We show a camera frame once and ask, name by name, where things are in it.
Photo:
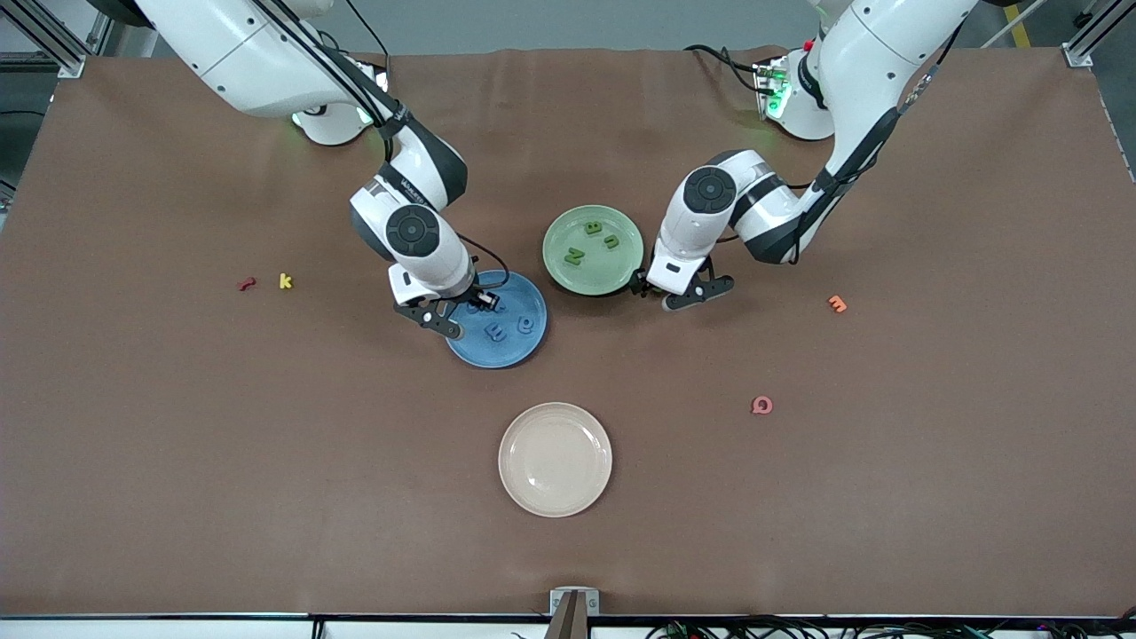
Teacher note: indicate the grey metal bracket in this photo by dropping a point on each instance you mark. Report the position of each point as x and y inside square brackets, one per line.
[557, 603]

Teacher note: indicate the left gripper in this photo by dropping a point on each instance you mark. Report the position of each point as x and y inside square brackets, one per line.
[638, 285]

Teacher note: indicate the blue plate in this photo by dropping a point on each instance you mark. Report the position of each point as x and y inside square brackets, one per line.
[497, 352]

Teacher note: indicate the beige plate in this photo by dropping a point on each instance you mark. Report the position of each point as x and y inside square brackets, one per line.
[555, 460]

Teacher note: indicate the pink letter Q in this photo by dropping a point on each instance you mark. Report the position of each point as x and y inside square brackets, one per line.
[761, 398]

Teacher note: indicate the aluminium frame profile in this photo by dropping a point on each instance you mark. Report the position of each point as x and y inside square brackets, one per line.
[1078, 53]
[71, 64]

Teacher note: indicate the white table edge rail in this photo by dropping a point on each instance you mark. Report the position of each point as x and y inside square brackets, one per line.
[177, 628]

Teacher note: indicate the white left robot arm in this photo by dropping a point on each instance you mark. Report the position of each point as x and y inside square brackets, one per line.
[887, 53]

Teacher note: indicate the green letter N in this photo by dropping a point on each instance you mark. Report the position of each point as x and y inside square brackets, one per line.
[574, 257]

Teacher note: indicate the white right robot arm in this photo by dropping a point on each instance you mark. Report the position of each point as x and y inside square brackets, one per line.
[240, 44]

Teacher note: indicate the grey camera pole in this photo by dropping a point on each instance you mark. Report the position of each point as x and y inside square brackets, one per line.
[568, 626]

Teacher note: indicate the light green plate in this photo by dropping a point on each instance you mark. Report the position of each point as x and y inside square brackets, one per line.
[593, 266]

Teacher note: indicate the brown table cover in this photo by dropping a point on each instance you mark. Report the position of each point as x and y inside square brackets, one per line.
[177, 532]

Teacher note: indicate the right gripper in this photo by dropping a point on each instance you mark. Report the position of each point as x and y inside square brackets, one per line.
[472, 299]

